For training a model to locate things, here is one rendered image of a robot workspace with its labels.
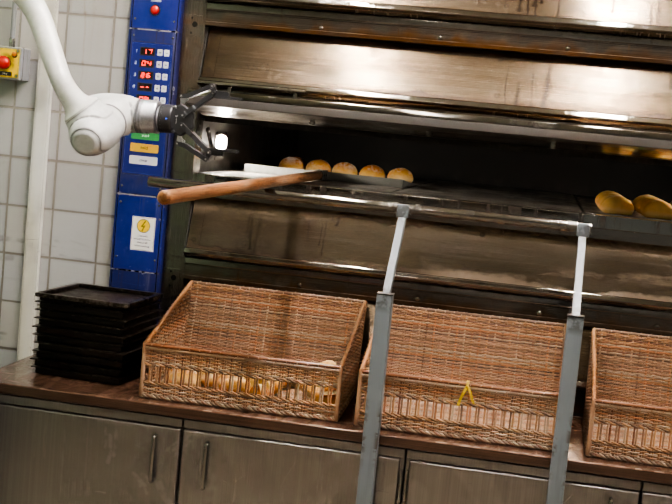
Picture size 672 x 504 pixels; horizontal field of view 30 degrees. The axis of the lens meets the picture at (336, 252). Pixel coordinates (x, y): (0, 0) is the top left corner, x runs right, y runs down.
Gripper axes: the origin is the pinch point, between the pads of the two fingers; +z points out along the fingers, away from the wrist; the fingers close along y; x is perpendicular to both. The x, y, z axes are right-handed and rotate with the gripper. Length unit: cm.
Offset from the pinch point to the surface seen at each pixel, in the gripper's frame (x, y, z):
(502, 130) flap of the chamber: -40, -6, 67
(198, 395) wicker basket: -5, 73, -5
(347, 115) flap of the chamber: -39.9, -5.8, 22.8
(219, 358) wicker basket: -5, 63, 0
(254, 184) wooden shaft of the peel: 5.4, 14.5, 7.6
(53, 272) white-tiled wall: -55, 52, -68
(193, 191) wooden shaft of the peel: 61, 15, 7
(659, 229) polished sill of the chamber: -54, 18, 115
